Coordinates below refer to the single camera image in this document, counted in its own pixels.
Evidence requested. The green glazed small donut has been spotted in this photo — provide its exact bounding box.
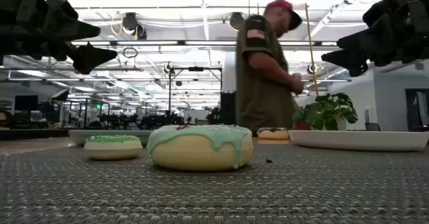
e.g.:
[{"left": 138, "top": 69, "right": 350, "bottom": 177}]
[{"left": 82, "top": 135, "right": 143, "bottom": 161}]

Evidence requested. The black computer monitor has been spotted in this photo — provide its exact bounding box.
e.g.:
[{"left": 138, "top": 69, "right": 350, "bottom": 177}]
[{"left": 13, "top": 95, "right": 39, "bottom": 112}]

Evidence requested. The light blue plate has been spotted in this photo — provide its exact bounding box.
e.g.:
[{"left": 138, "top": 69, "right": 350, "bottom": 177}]
[{"left": 68, "top": 129, "right": 154, "bottom": 147}]

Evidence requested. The black table frame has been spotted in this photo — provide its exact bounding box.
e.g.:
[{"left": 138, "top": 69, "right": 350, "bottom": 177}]
[{"left": 0, "top": 127, "right": 70, "bottom": 141}]

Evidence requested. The potted green plant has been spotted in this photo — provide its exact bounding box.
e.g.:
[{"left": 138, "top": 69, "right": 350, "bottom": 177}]
[{"left": 293, "top": 92, "right": 359, "bottom": 131}]

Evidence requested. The black round ceiling fixture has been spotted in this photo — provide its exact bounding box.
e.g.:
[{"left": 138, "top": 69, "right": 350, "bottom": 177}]
[
  {"left": 228, "top": 11, "right": 245, "bottom": 32},
  {"left": 121, "top": 11, "right": 139, "bottom": 34}
]

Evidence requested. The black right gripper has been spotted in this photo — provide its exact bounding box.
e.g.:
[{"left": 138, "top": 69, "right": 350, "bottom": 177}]
[{"left": 321, "top": 0, "right": 429, "bottom": 77}]

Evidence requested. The yellow hanging cable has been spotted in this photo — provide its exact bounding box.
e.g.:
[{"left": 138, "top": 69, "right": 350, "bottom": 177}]
[{"left": 302, "top": 0, "right": 319, "bottom": 97}]

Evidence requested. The white plate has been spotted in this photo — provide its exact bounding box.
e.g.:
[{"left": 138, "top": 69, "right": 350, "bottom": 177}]
[{"left": 288, "top": 129, "right": 429, "bottom": 152}]

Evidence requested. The grey woven placemat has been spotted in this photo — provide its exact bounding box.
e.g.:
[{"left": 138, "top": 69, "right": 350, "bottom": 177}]
[{"left": 0, "top": 145, "right": 429, "bottom": 224}]

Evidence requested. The chocolate glazed donut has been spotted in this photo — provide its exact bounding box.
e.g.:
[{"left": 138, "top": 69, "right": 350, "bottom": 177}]
[{"left": 257, "top": 127, "right": 290, "bottom": 140}]

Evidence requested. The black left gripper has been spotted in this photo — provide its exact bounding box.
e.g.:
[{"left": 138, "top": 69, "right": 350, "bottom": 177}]
[{"left": 0, "top": 0, "right": 118, "bottom": 75}]

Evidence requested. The large mint glazed donut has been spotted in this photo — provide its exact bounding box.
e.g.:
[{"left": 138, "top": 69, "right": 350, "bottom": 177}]
[{"left": 146, "top": 124, "right": 255, "bottom": 172}]

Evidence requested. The black background rig frame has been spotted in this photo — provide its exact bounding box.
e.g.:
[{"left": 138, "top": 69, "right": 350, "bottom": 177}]
[{"left": 168, "top": 66, "right": 223, "bottom": 116}]

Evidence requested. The person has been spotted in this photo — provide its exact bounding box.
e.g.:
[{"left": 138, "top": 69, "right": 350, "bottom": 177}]
[{"left": 234, "top": 0, "right": 305, "bottom": 135}]

